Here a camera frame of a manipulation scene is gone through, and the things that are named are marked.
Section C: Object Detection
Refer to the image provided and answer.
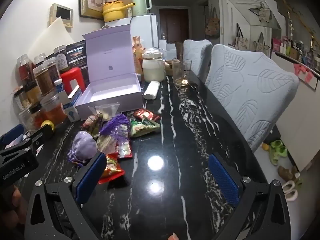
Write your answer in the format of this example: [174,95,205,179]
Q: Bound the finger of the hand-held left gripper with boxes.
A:
[0,124,25,148]
[24,124,54,153]

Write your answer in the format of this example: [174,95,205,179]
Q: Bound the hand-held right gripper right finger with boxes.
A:
[208,153,292,240]

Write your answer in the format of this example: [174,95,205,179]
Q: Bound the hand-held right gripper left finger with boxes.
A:
[25,152,107,240]

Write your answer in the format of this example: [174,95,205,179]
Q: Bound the red gold candy packet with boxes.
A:
[98,153,125,185]

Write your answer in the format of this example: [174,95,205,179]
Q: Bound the lavender drawstring pouch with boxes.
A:
[68,131,98,167]

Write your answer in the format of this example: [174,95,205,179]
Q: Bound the clear packet beige contents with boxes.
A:
[96,134,118,153]

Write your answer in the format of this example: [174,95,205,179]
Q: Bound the red white long packet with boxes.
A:
[117,140,133,159]

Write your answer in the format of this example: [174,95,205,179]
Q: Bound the gold brown snack packet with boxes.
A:
[83,114,103,138]

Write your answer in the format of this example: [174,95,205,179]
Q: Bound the clear zip bag white pieces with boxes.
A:
[87,102,121,121]

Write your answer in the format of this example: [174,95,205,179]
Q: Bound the green snack packet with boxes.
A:
[129,119,161,138]

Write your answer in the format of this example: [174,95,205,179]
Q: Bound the dark red snack packet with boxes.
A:
[133,109,161,123]

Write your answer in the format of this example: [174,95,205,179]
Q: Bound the lavender gift box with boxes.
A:
[76,25,143,114]

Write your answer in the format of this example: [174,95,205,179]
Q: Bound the person's left hand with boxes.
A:
[0,186,26,230]

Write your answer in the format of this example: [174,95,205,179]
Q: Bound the gold apple ornament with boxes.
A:
[40,120,55,133]

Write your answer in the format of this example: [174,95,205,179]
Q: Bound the blue white carton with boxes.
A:
[62,85,83,123]

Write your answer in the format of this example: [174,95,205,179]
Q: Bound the group of clear food jars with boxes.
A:
[13,52,67,132]

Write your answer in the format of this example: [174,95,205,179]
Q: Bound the green slipper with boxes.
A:
[271,147,288,166]
[269,140,284,151]

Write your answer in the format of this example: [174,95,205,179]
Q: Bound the pink white slipper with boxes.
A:
[286,189,298,202]
[282,180,296,193]

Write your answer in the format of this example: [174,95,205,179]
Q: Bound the brown plush slipper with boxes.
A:
[277,166,303,184]

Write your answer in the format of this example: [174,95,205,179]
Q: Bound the red plastic canister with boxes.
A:
[60,67,87,93]

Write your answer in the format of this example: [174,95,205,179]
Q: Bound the black printed snack box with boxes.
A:
[66,39,88,70]

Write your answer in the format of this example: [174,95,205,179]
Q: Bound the beige board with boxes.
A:
[27,17,76,58]

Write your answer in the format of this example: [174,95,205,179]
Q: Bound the white rolled towel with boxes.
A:
[143,80,161,100]

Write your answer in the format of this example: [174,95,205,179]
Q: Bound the clear glass cup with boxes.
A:
[171,58,193,87]

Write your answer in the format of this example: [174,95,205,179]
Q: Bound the cream lidded jar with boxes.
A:
[142,48,166,83]

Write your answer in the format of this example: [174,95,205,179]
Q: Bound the orange snack bag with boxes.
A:
[132,36,147,75]

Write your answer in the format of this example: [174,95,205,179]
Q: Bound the cluster of pink sticky notes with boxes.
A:
[293,63,315,83]

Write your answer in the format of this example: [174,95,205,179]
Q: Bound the beige tote bag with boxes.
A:
[253,32,271,53]
[234,23,249,48]

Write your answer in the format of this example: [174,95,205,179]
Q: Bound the white small box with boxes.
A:
[159,39,177,58]

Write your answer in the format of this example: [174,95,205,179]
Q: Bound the yellow pot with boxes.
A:
[101,1,136,23]

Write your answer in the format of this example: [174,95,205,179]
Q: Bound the white refrigerator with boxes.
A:
[130,14,158,55]

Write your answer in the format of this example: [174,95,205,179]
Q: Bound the row of cosmetic bottles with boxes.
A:
[271,34,320,73]

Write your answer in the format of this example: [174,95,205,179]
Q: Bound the white house-shaped cabinet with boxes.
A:
[224,0,286,53]

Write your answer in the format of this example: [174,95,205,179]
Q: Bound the brown tote bag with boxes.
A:
[205,7,221,38]

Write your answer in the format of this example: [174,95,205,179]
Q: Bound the dark brown door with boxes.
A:
[159,8,189,43]

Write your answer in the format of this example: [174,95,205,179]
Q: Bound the green electric kettle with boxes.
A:
[131,0,152,17]

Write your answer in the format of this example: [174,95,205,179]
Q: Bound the wall intercom panel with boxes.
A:
[49,3,74,29]

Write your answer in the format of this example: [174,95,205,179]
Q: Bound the star wall ornament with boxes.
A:
[248,3,273,23]

